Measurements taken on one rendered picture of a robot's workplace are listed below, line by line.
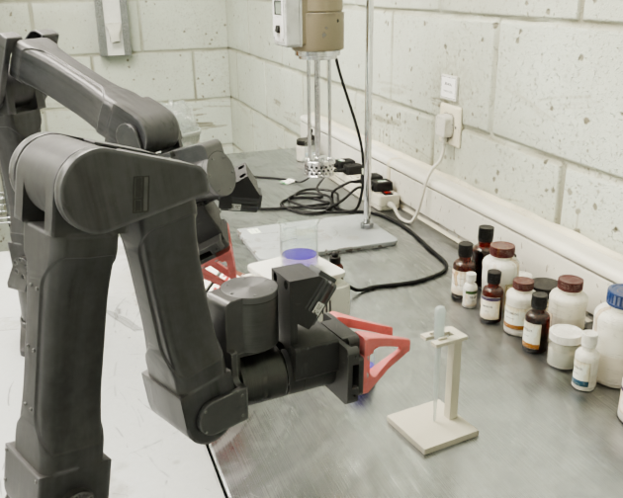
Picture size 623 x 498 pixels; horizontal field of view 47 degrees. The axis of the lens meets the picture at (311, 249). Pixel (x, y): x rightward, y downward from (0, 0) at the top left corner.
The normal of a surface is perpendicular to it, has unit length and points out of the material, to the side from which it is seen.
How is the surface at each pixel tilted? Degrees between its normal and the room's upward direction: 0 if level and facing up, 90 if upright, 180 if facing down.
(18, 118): 87
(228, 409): 90
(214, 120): 90
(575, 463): 0
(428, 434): 0
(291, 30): 90
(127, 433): 0
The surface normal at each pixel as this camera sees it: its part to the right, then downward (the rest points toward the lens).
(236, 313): 0.69, 0.25
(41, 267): -0.72, 0.06
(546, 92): -0.94, 0.13
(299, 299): 0.47, 0.29
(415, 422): -0.01, -0.94
